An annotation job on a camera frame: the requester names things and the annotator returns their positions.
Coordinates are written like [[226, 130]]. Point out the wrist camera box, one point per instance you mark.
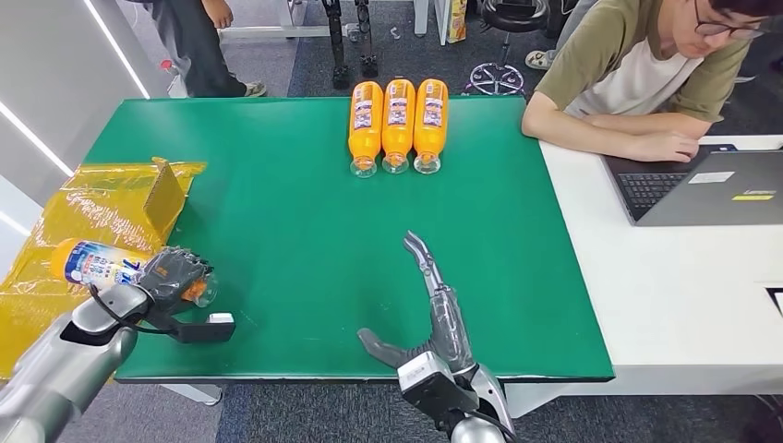
[[431, 385], [205, 329]]

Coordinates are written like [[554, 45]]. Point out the green table mat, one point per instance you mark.
[[306, 257]]

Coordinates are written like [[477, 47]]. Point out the brown cardboard piece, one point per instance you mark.
[[164, 202]]

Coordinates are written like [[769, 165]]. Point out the white desk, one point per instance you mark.
[[673, 293]]

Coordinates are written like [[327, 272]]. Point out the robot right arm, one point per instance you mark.
[[490, 388]]

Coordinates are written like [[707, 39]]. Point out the white table frame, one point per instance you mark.
[[275, 30]]

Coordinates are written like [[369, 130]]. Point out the standing person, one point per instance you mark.
[[196, 49]]

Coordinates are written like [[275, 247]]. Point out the yellow cardboard box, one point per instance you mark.
[[456, 21]]

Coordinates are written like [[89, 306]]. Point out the yellow plastic bag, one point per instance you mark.
[[79, 208]]

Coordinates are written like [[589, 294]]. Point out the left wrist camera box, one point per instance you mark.
[[205, 329]]

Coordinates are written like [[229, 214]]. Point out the black stool with chrome base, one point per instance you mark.
[[498, 76]]

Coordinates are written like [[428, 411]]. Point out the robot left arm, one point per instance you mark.
[[67, 361]]

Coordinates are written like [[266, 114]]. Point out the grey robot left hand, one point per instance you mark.
[[171, 275]]

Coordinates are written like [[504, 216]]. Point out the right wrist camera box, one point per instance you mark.
[[431, 385]]

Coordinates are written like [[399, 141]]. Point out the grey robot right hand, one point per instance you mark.
[[449, 330]]

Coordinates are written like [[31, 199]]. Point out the black robot leg stand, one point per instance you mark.
[[337, 43], [366, 37]]

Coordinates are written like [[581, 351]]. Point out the grey laptop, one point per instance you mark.
[[703, 189]]

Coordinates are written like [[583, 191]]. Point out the seated person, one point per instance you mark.
[[624, 67]]

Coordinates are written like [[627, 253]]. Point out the orange bottle with label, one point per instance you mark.
[[398, 122], [430, 128], [92, 263], [365, 122]]

